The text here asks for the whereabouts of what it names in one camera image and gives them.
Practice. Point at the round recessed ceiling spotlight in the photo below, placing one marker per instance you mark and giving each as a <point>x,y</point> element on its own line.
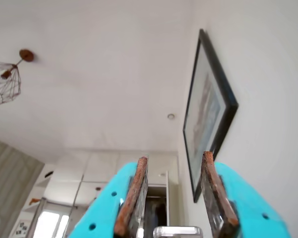
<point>171,116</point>

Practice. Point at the silver rounded metal bracket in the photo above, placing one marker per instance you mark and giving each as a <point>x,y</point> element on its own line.
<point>177,230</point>

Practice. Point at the beige striped curtain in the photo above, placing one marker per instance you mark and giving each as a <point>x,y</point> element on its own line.
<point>10,178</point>

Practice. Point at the small orange object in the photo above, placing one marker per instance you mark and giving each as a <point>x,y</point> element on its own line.
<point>34,200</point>

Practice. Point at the black framed wall picture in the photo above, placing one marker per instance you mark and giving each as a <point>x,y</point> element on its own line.
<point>208,111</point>

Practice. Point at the bright window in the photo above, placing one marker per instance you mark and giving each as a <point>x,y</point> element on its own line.
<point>54,225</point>

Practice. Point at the teal gripper finger with brown pad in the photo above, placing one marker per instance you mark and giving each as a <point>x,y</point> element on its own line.
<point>101,213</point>
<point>250,215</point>

